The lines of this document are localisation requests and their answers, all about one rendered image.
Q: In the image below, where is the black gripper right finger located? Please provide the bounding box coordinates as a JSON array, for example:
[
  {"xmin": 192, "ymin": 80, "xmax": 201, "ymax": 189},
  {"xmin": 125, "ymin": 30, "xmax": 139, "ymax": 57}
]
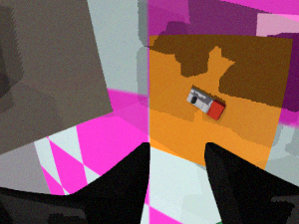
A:
[{"xmin": 203, "ymin": 142, "xmax": 299, "ymax": 224}]

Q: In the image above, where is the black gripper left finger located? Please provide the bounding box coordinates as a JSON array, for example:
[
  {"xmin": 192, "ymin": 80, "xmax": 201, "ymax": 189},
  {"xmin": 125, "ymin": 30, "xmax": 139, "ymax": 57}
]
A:
[{"xmin": 0, "ymin": 142, "xmax": 150, "ymax": 224}]

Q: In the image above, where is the cream panel with slots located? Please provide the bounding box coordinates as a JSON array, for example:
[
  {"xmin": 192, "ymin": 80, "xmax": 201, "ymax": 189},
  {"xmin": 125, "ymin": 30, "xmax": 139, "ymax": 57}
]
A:
[{"xmin": 0, "ymin": 0, "xmax": 113, "ymax": 155}]

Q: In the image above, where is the orange square mat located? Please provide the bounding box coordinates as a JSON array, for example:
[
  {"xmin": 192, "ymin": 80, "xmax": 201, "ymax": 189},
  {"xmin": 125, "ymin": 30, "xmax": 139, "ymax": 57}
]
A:
[{"xmin": 149, "ymin": 34, "xmax": 292, "ymax": 169}]

